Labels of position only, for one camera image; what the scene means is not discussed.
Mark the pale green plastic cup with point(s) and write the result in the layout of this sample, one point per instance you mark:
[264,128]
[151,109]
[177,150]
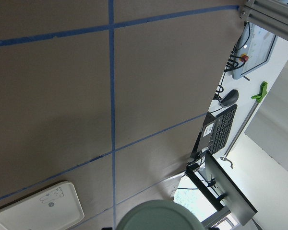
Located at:
[159,215]

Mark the white rabbit serving tray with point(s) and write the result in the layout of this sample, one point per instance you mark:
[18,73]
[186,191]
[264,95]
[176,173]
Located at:
[54,208]

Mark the small black computer box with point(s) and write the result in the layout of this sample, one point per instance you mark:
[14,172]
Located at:
[205,134]

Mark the black keyboard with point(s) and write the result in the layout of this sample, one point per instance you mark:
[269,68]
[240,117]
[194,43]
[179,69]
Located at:
[222,129]

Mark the black computer mouse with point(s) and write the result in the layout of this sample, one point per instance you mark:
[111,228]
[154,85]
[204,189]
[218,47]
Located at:
[230,98]

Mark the black monitor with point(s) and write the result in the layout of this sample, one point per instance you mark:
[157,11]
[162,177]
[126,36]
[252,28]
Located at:
[220,189]

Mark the green clamp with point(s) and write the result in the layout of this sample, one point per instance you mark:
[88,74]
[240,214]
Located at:
[262,92]

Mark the blue teach pendant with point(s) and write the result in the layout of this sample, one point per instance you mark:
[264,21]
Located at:
[253,50]

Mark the aluminium frame post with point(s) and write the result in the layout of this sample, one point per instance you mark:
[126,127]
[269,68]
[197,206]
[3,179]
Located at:
[271,15]

